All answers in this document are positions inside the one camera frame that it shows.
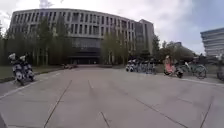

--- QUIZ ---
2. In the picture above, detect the grey concrete slab plaza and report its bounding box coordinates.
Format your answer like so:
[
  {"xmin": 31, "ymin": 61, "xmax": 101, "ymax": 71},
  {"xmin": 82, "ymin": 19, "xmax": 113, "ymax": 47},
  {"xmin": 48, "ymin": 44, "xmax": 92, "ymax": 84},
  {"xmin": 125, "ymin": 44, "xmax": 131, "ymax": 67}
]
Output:
[{"xmin": 0, "ymin": 67, "xmax": 224, "ymax": 128}]

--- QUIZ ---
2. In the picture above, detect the grass lawn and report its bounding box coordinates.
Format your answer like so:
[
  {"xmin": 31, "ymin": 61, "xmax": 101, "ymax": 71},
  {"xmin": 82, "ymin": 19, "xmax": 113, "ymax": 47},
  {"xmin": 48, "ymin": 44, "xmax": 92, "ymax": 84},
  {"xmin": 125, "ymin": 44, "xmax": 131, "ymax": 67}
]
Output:
[{"xmin": 0, "ymin": 65, "xmax": 63, "ymax": 80}]

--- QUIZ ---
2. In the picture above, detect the large curved grey building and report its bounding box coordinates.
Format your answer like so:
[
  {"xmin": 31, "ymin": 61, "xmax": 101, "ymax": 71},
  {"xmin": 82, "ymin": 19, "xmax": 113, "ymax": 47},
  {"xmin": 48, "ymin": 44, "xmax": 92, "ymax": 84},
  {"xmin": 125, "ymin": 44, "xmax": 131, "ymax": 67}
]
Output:
[{"xmin": 8, "ymin": 8, "xmax": 156, "ymax": 65}]

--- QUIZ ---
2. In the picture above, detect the grey bicycle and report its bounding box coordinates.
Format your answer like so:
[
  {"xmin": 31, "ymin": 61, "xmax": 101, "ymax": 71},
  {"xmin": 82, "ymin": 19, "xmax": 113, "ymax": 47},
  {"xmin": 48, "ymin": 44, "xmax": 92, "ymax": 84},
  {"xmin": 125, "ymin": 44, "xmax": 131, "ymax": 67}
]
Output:
[{"xmin": 181, "ymin": 59, "xmax": 209, "ymax": 81}]

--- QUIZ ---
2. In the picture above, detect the dark scooter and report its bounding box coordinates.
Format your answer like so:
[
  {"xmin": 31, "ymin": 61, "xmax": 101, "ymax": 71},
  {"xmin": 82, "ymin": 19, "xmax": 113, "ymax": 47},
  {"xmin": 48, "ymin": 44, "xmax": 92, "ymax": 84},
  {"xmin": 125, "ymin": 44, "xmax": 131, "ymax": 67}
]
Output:
[{"xmin": 171, "ymin": 63, "xmax": 185, "ymax": 80}]

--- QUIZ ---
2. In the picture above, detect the person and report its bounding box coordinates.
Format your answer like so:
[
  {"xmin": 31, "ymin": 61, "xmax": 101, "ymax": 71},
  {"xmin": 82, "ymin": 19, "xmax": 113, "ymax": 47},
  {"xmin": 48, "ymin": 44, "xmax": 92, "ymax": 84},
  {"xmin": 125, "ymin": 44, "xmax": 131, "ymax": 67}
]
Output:
[{"xmin": 162, "ymin": 55, "xmax": 176, "ymax": 77}]

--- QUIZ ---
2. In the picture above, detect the parked scooter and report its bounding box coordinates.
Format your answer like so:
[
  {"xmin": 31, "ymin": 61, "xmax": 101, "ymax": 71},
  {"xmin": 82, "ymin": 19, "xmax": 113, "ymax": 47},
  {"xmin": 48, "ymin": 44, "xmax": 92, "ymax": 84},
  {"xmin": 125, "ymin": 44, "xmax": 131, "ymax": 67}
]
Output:
[
  {"xmin": 19, "ymin": 55, "xmax": 36, "ymax": 83},
  {"xmin": 8, "ymin": 52, "xmax": 27, "ymax": 87}
]

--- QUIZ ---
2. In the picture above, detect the row of dark trees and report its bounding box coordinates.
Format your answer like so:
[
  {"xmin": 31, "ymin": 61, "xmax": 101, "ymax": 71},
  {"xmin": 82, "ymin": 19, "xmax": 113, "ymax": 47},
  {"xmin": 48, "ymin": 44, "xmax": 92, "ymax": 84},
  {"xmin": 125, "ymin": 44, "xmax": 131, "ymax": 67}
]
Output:
[{"xmin": 0, "ymin": 16, "xmax": 201, "ymax": 67}]

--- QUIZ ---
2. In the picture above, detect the grey layered building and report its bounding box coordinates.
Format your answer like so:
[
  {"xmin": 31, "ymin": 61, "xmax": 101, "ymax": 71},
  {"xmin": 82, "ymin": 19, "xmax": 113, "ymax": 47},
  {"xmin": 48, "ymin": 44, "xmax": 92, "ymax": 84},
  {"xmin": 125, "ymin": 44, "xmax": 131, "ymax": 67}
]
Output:
[{"xmin": 200, "ymin": 27, "xmax": 224, "ymax": 58}]

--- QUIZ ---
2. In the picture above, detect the row of parked bicycles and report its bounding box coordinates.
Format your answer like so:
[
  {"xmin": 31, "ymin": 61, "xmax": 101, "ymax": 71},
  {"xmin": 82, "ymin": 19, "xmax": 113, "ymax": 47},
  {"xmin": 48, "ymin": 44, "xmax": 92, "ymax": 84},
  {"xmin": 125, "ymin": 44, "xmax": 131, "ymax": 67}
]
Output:
[{"xmin": 125, "ymin": 58, "xmax": 158, "ymax": 75}]

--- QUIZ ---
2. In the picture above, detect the concrete kerb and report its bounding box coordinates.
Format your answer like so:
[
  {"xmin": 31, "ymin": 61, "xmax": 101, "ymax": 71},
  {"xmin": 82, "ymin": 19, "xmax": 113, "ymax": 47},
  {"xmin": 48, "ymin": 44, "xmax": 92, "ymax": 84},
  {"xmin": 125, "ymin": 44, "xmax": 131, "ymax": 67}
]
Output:
[{"xmin": 0, "ymin": 67, "xmax": 64, "ymax": 84}]

